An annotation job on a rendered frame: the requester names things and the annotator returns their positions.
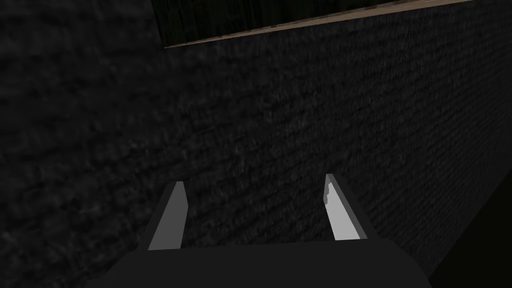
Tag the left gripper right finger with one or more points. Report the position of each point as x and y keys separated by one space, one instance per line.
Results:
x=343 y=218

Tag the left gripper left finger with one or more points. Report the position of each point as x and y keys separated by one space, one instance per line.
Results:
x=170 y=224

